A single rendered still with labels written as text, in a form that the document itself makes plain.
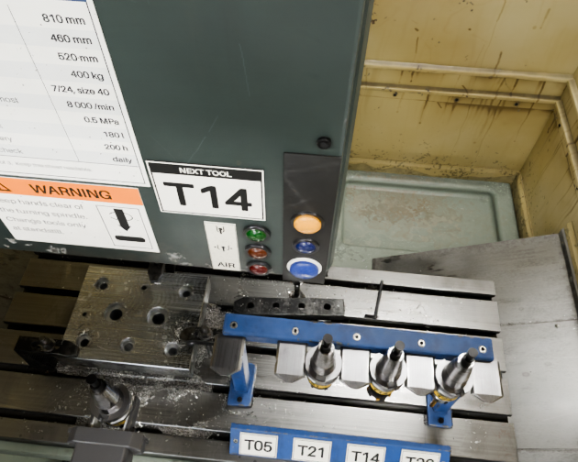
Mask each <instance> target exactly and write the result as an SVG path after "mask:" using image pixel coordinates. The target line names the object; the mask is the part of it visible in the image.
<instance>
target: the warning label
mask: <svg viewBox="0 0 578 462"><path fill-rule="evenodd" d="M0 218H1V219H2V221H3V222H4V223H5V225H6V227H7V228H8V229H9V231H10V232H11V233H12V235H13V236H14V237H15V239H20V240H30V241H40V242H51V243H61V244H71V245H80V246H90V247H101V248H120V249H130V250H140V251H150V252H160V251H159V248H158V245H157V242H156V239H155V236H154V234H153V231H152V228H151V226H150V221H149V218H148V216H147V213H146V210H145V207H144V204H143V202H142V200H141V197H140V194H139V189H138V188H129V187H118V186H107V185H97V184H86V183H76V182H65V181H44V180H34V179H23V178H13V177H2V176H0Z"/></svg>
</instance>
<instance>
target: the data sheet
mask: <svg viewBox="0 0 578 462"><path fill-rule="evenodd" d="M0 174H7V175H18V176H28V177H40V178H50V179H61V180H72V181H82V182H102V183H114V184H124V185H135V186H145V187H150V181H149V178H148V175H147V172H146V170H145V166H144V163H143V160H142V157H141V155H140V151H139V146H138V143H137V140H136V137H135V134H134V131H133V128H132V125H131V122H130V119H129V116H128V111H127V108H126V105H125V102H124V99H123V96H122V93H121V90H120V87H119V84H118V81H117V76H116V73H115V70H114V66H113V63H112V61H111V58H110V55H109V51H108V48H107V45H106V41H105V37H104V34H103V31H102V29H101V26H100V22H99V19H98V16H97V13H96V11H95V7H94V2H93V0H0Z"/></svg>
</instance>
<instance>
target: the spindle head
mask: <svg viewBox="0 0 578 462"><path fill-rule="evenodd" d="M93 2H94V7H95V11H96V14H97V16H98V19H99V22H100V26H101V29H102V31H103V34H104V37H105V41H106V45H107V48H108V51H109V55H110V58H111V61H112V63H113V66H114V70H115V73H116V76H117V81H118V84H119V87H120V90H121V93H122V96H123V99H124V102H125V105H126V108H127V111H128V116H129V119H130V122H131V125H132V128H133V131H134V134H135V137H136V140H137V143H138V146H139V151H140V155H141V157H142V160H143V163H144V166H145V170H146V172H147V175H148V178H149V181H150V187H145V186H135V185H124V184H114V183H102V182H92V181H72V180H61V179H50V178H40V177H28V176H18V175H7V174H0V176H2V177H13V178H23V179H34V180H44V181H56V182H76V183H86V184H97V185H107V186H118V187H129V188H138V189H139V194H140V197H141V200H142V202H143V204H144V207H145V210H146V213H147V216H148V218H149V221H150V226H151V228H152V231H153V234H154V236H155V239H156V242H157V245H158V248H159V251H160V252H150V251H140V250H130V249H120V248H110V247H90V246H80V245H71V244H61V243H51V242H40V241H30V240H20V239H15V237H14V236H13V235H12V233H11V232H10V231H9V229H8V228H7V227H6V225H5V223H4V222H3V221H2V219H1V218H0V248H6V249H16V250H26V251H37V252H46V253H56V254H66V255H76V256H86V257H96V258H106V259H124V260H135V261H145V262H155V263H164V264H174V265H185V266H195V267H204V268H213V265H212V260H211V256H210V251H209V246H208V242H207V237H206V230H205V225H204V221H207V222H218V223H228V224H236V232H237V240H238V248H239V262H240V270H244V271H247V270H246V265H247V263H248V262H250V261H253V260H256V259H252V258H249V257H248V256H247V255H246V254H245V253H244V249H245V247H246V246H247V245H249V244H255V243H254V242H250V241H249V240H247V239H246V238H245V237H244V236H243V235H242V231H243V229H244V227H246V226H250V225H259V226H264V227H266V228H267V229H268V230H269V231H270V233H271V237H270V239H269V240H268V241H266V242H263V243H256V244H263V245H264V246H266V247H268V248H269V249H270V250H271V256H270V257H269V258H267V259H264V260H262V261H264V262H266V263H268V264H269V265H270V266H271V267H272V271H271V273H273V274H283V153H284V152H293V153H305V154H316V155H327V156H338V157H341V163H340V170H339V182H338V189H337V195H336V202H335V209H334V215H333V222H332V228H331V235H330V242H329V249H328V261H327V267H326V275H325V277H327V276H328V270H329V269H330V267H331V265H332V263H333V259H334V254H335V247H336V242H337V235H338V230H339V219H340V213H341V207H342V201H343V195H344V190H345V183H346V178H347V171H348V166H349V160H350V149H351V143H352V137H353V131H354V125H355V119H356V114H357V107H358V102H359V96H360V89H361V79H362V73H363V67H364V61H365V55H366V50H367V43H368V37H369V32H370V25H371V20H372V9H373V3H374V0H93ZM146 160H163V161H174V162H184V163H195V164H206V165H217V166H229V167H240V168H251V169H262V170H264V195H265V221H262V220H250V219H240V218H230V217H219V216H209V215H199V214H178V213H168V212H161V209H160V206H159V203H158V200H157V197H156V193H155V191H154V188H153V184H152V181H151V178H150V173H149V170H148V167H147V164H146Z"/></svg>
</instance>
